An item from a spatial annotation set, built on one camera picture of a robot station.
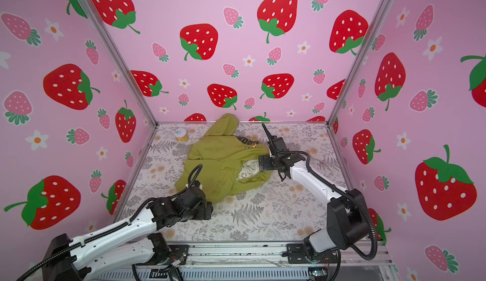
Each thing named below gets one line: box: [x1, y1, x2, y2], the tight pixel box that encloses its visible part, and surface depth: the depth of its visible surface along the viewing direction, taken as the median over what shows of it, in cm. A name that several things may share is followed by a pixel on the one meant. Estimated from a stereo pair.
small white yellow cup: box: [174, 127, 189, 143], surface depth 113 cm
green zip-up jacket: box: [174, 113, 273, 205], surface depth 95 cm
